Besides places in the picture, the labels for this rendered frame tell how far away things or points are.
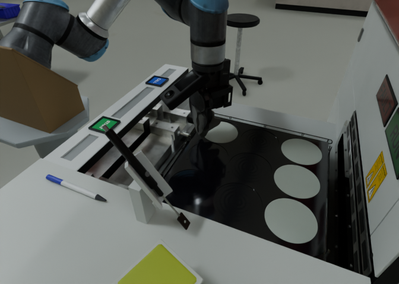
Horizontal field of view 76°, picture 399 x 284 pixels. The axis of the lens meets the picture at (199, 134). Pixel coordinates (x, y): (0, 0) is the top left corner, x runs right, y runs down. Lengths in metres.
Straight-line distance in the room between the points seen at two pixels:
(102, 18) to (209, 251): 0.81
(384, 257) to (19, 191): 0.59
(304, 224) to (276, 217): 0.05
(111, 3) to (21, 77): 0.36
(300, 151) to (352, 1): 5.85
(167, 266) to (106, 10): 0.83
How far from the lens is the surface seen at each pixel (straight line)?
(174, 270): 0.34
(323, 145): 0.75
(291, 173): 0.64
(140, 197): 0.40
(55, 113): 0.97
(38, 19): 0.98
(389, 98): 0.56
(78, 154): 0.63
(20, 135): 1.02
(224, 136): 0.71
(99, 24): 1.01
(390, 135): 0.50
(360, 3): 6.48
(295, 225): 0.55
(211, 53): 0.55
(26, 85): 0.90
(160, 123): 0.75
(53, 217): 0.51
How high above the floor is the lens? 1.34
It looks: 38 degrees down
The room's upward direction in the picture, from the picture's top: straight up
